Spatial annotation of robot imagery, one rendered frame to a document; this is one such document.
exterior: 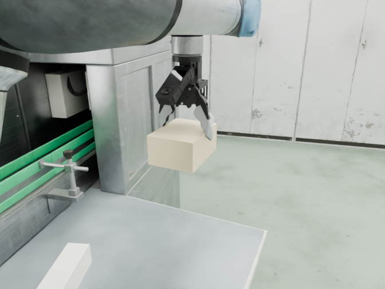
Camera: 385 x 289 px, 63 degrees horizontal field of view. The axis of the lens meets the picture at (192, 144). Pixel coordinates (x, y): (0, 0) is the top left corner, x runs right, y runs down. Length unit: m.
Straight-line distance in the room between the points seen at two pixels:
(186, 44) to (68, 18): 0.50
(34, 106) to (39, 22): 1.11
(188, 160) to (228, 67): 3.10
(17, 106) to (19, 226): 0.46
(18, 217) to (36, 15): 0.85
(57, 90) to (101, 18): 1.14
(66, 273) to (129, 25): 0.70
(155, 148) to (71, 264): 0.36
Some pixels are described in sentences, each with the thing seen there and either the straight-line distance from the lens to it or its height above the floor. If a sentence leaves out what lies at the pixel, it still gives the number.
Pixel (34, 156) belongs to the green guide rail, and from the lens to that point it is 1.20.
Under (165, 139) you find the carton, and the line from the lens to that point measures 0.73.
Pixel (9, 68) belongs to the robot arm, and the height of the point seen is 1.34.
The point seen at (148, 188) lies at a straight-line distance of 1.46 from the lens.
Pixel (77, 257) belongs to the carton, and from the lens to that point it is 0.91.
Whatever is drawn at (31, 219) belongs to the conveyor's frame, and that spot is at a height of 0.81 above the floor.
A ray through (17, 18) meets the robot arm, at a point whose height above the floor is 1.38.
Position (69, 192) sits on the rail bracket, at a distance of 1.08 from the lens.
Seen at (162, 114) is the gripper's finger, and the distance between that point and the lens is 0.80.
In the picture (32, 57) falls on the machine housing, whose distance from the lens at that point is 1.27.
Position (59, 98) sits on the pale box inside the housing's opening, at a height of 1.08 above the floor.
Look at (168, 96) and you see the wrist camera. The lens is 0.69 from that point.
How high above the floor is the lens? 1.38
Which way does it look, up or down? 22 degrees down
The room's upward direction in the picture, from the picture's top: straight up
